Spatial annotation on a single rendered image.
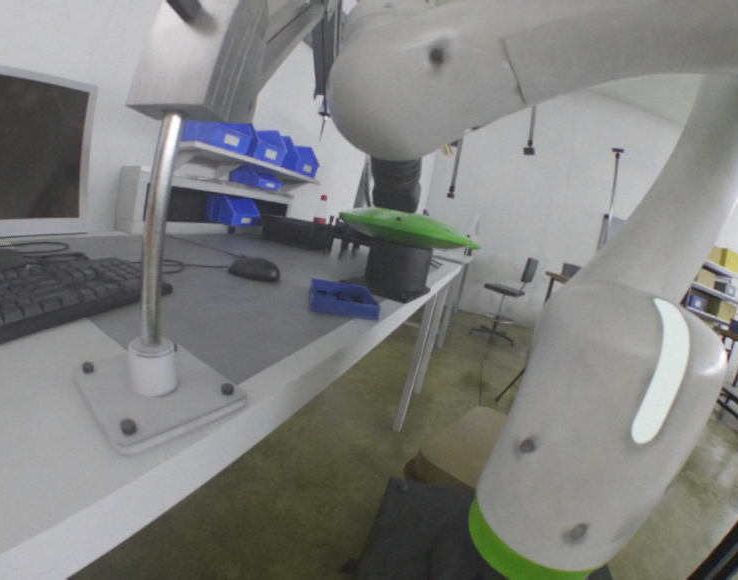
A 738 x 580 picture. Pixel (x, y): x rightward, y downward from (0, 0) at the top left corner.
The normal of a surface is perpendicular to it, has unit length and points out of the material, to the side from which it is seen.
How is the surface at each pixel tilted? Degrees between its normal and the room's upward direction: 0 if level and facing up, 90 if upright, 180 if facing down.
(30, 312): 71
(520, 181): 90
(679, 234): 85
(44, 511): 0
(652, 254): 78
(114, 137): 90
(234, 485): 0
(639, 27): 127
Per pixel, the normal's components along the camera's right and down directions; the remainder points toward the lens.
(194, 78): 0.07, 0.22
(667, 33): -0.22, 0.79
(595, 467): -0.65, 0.03
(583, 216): -0.34, 0.12
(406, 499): 0.19, -0.96
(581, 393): -0.89, -0.11
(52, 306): 0.98, -0.11
